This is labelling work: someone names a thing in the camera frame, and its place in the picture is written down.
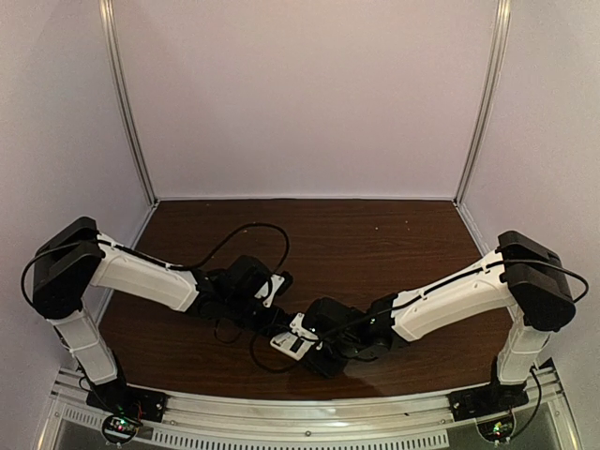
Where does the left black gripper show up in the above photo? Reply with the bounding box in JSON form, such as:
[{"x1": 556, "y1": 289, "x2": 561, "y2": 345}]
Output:
[{"x1": 225, "y1": 298, "x2": 289, "y2": 343}]

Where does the white red remote control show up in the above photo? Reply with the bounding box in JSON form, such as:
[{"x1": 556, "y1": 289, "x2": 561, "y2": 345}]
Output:
[{"x1": 270, "y1": 332, "x2": 321, "y2": 361}]

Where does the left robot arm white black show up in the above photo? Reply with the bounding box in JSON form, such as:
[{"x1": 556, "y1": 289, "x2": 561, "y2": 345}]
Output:
[{"x1": 20, "y1": 217, "x2": 293, "y2": 416}]

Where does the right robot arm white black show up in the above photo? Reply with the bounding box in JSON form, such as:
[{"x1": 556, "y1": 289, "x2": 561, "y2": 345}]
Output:
[{"x1": 301, "y1": 231, "x2": 584, "y2": 417}]

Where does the right circuit board with LED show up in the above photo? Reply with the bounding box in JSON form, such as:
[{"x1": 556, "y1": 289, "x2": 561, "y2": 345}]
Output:
[{"x1": 476, "y1": 412, "x2": 516, "y2": 445}]

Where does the circuit board with led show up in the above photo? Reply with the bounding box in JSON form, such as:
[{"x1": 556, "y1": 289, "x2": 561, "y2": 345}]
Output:
[
  {"x1": 476, "y1": 412, "x2": 516, "y2": 445},
  {"x1": 100, "y1": 414, "x2": 142, "y2": 445}
]

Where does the left circuit board with LED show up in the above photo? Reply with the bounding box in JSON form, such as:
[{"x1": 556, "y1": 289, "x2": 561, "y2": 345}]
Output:
[{"x1": 100, "y1": 414, "x2": 142, "y2": 445}]

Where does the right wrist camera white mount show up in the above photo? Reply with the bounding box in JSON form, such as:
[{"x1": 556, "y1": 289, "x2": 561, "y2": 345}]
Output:
[{"x1": 289, "y1": 312, "x2": 320, "y2": 342}]

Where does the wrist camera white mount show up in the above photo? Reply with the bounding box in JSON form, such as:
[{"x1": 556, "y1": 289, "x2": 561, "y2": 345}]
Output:
[
  {"x1": 255, "y1": 272, "x2": 293, "y2": 308},
  {"x1": 289, "y1": 312, "x2": 320, "y2": 342}
]

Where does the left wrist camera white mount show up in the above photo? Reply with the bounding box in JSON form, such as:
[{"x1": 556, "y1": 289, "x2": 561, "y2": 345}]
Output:
[{"x1": 255, "y1": 272, "x2": 293, "y2": 308}]

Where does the left black camera cable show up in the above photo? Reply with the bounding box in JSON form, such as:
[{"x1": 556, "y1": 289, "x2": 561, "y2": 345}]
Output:
[{"x1": 21, "y1": 223, "x2": 290, "y2": 320}]

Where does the black camera cable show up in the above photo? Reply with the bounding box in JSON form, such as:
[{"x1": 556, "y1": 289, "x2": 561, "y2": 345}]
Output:
[
  {"x1": 21, "y1": 223, "x2": 290, "y2": 320},
  {"x1": 249, "y1": 264, "x2": 590, "y2": 375}
]

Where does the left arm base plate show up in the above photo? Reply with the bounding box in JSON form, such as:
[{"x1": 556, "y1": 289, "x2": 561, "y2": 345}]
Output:
[{"x1": 86, "y1": 382, "x2": 168, "y2": 423}]

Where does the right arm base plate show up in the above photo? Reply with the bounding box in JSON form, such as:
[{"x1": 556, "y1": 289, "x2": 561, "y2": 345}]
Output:
[{"x1": 448, "y1": 383, "x2": 529, "y2": 422}]

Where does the right black camera cable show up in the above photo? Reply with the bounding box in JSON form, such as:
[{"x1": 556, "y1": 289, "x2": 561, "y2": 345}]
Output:
[{"x1": 249, "y1": 264, "x2": 590, "y2": 375}]

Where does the left aluminium frame post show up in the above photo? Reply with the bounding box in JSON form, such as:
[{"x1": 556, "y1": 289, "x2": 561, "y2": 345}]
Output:
[{"x1": 98, "y1": 0, "x2": 158, "y2": 206}]

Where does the aluminium frame post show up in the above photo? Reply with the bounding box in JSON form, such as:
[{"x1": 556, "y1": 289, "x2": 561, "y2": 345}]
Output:
[
  {"x1": 454, "y1": 0, "x2": 512, "y2": 207},
  {"x1": 98, "y1": 0, "x2": 158, "y2": 206}
]

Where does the right aluminium frame post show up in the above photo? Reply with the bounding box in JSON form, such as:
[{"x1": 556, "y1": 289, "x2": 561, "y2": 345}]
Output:
[{"x1": 454, "y1": 0, "x2": 512, "y2": 207}]

